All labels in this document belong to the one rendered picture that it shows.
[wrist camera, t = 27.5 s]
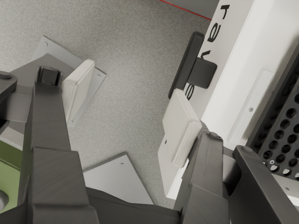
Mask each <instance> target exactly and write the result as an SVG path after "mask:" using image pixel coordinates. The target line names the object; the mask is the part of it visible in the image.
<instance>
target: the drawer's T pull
mask: <svg viewBox="0 0 299 224"><path fill-rule="evenodd" d="M204 39H205V35H204V34H203V33H201V32H198V31H194V32H193V33H192V35H191V38H190V40H189V43H188V45H187V47H186V50H185V53H184V55H183V58H182V60H181V63H180V65H179V68H178V71H177V73H176V76H175V78H174V81H173V83H172V86H171V88H170V91H169V94H168V98H169V99H171V96H172V94H173V91H174V89H176V88H177V89H180V90H182V91H183V90H184V88H185V86H186V83H189V84H192V85H195V86H198V87H201V88H204V89H207V88H208V87H209V85H210V82H211V80H212V78H213V76H214V73H215V71H216V69H217V65H216V64H215V63H213V62H210V61H208V60H205V59H202V58H199V57H198V54H199V51H200V49H201V47H202V44H203V41H204Z"/></svg>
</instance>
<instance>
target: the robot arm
mask: <svg viewBox="0 0 299 224"><path fill-rule="evenodd" d="M95 65H96V63H95V61H94V60H91V59H87V60H85V61H84V62H83V63H82V64H81V65H80V66H79V67H78V68H77V69H76V70H75V71H73V72H72V73H71V74H70V75H69V76H68V77H64V76H63V74H64V73H63V72H62V71H61V70H59V69H57V68H53V67H50V66H43V65H41V66H38V67H37V71H36V77H35V81H34V86H33V87H30V86H23V85H18V84H17V81H18V78H17V77H16V76H15V75H13V74H10V73H8V72H5V71H0V135H1V134H2V132H3V131H4V130H5V129H6V128H7V127H8V126H9V123H10V120H11V121H18V122H25V129H24V141H23V151H22V159H21V168H20V181H19V190H18V199H17V207H14V208H12V209H10V210H7V211H5V212H3V213H1V214H0V224H230V221H231V224H299V211H298V210H297V209H296V207H295V206H294V205H293V203H292V202H291V200H290V199H289V198H288V196H287V195H286V193H285V192H284V191H283V189H282V188H281V187H280V185H279V184H278V182H277V181H276V180H275V178H274V177H273V176H272V174H271V173H270V171H269V170H268V169H267V167H266V166H265V164H264V163H263V162H262V160H261V159H260V158H259V156H258V155H257V154H256V153H255V152H254V151H253V150H252V149H251V148H249V147H247V146H242V145H236V147H235V149H234V150H231V149H229V148H226V147H224V146H223V139H222V138H221V137H220V136H218V134H216V133H215V132H210V131H209V129H208V127H207V126H206V124H205V123H204V122H203V121H201V120H200V119H198V117H197V115H196V113H195V112H194V110H193V108H192V106H191V105H190V103H189V101H188V99H187V97H186V96H185V94H184V92H183V91H182V90H180V89H177V88H176V89H174V91H173V94H172V96H171V99H170V101H169V104H168V106H167V109H166V112H165V114H164V116H163V119H162V122H163V127H164V131H165V135H166V140H167V144H168V149H169V153H170V158H171V162H172V165H173V166H174V167H177V168H183V167H184V166H185V164H186V162H187V159H188V160H189V162H188V165H187V167H186V169H185V171H184V173H183V175H182V177H181V179H182V182H181V185H180V188H179V191H178V195H177V198H176V201H175V204H174V208H173V209H170V208H165V207H162V206H158V205H154V204H136V203H129V202H126V201H124V200H121V199H119V198H117V197H115V196H113V195H110V194H108V193H106V192H104V191H101V190H97V189H93V188H89V187H86V185H85V180H84V175H83V171H82V167H81V161H80V157H79V153H78V151H72V150H71V146H70V141H69V134H68V129H67V128H68V126H69V125H70V123H71V121H72V120H73V118H74V116H75V115H76V113H77V111H78V110H79V108H80V106H81V105H82V103H83V101H84V100H85V98H86V96H87V93H88V89H89V86H90V82H91V79H92V76H93V71H94V68H95Z"/></svg>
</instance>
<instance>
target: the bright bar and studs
mask: <svg viewBox="0 0 299 224"><path fill-rule="evenodd" d="M273 74H274V73H273V72H270V71H268V70H266V69H263V68H262V69H261V70H260V72H259V74H258V76H257V78H256V80H255V82H254V84H253V86H252V88H251V90H250V92H249V94H248V96H247V98H246V101H245V103H244V105H243V107H242V109H241V111H240V113H239V115H238V117H237V119H236V121H235V123H234V125H233V127H232V129H231V131H230V133H229V135H228V137H227V140H228V142H229V143H232V144H235V145H238V143H239V141H240V139H241V137H242V135H243V133H244V131H245V129H246V128H247V126H248V124H249V122H250V120H251V118H252V116H253V114H254V112H255V110H256V108H257V106H258V104H259V102H260V100H261V98H262V96H263V94H264V92H265V90H266V88H267V86H268V84H269V82H270V80H271V79H272V77H273Z"/></svg>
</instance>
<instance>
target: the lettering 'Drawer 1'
mask: <svg viewBox="0 0 299 224"><path fill-rule="evenodd" d="M229 6H230V5H222V6H221V8H220V9H225V14H224V17H223V19H224V18H225V16H226V12H227V9H228V8H229ZM214 27H215V31H214V33H213V36H212V38H211V33H212V31H213V29H214ZM217 27H218V23H215V24H214V26H213V27H212V29H211V32H210V37H208V40H207V41H209V42H213V41H214V40H215V39H216V37H217V35H218V32H219V30H220V27H221V25H219V28H218V31H217V33H216V35H215V32H216V30H217ZM214 35H215V37H214ZM213 37H214V38H213ZM209 53H210V50H209V51H206V52H203V53H202V54H201V58H202V59H204V58H203V56H204V55H208V54H209ZM190 85H191V88H190V90H189V93H188V95H187V99H188V101H189V100H190V98H191V96H192V94H193V91H194V85H192V84H189V86H188V88H187V90H186V93H185V96H186V94H187V91H188V89H189V87H190ZM192 87H193V89H192ZM191 89H192V93H191V95H190V97H189V98H188V96H189V94H190V91H191Z"/></svg>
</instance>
